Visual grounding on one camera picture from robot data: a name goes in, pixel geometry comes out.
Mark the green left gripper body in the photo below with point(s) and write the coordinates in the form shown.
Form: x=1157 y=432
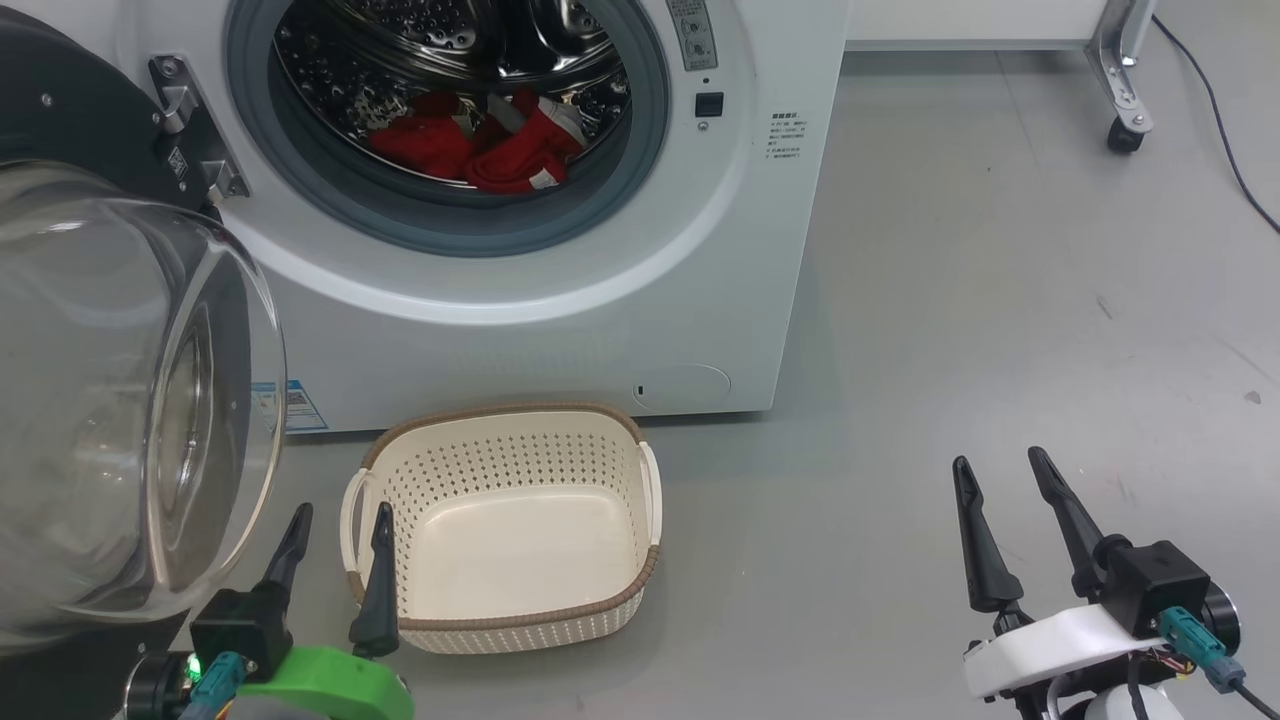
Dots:
x=330 y=690

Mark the white cabinet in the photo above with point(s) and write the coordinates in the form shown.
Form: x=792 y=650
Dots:
x=970 y=20

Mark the cream plastic laundry basket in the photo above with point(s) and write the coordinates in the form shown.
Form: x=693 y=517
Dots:
x=520 y=560

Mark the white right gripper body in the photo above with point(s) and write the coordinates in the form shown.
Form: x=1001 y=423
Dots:
x=1060 y=645

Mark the black text notice sticker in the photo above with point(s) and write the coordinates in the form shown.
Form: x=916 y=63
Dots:
x=787 y=135

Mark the teal camera connector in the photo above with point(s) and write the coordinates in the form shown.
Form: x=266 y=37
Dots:
x=1195 y=645
x=215 y=685

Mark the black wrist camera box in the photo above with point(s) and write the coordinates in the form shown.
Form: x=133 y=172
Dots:
x=240 y=630
x=1155 y=585

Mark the blue energy label sticker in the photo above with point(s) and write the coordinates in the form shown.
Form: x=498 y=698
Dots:
x=300 y=405

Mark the red and white garment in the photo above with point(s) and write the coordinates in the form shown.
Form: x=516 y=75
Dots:
x=520 y=150

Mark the metal leg with caster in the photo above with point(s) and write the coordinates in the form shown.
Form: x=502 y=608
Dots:
x=1122 y=70

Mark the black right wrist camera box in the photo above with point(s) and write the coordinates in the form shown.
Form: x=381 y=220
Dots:
x=1155 y=585

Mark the teal right camera connector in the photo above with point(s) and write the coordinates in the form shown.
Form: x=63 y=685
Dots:
x=1195 y=645

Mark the round washing machine door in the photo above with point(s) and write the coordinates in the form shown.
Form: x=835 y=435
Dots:
x=90 y=400

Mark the white front-load washing machine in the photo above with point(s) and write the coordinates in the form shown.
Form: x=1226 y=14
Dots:
x=600 y=300

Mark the teal left camera connector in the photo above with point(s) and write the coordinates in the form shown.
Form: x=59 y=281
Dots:
x=215 y=685

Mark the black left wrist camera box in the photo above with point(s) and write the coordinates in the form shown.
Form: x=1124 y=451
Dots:
x=240 y=630

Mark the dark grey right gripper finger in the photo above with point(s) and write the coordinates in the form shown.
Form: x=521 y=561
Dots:
x=1070 y=520
x=985 y=560

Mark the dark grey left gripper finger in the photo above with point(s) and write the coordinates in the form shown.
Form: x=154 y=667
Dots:
x=380 y=600
x=288 y=560

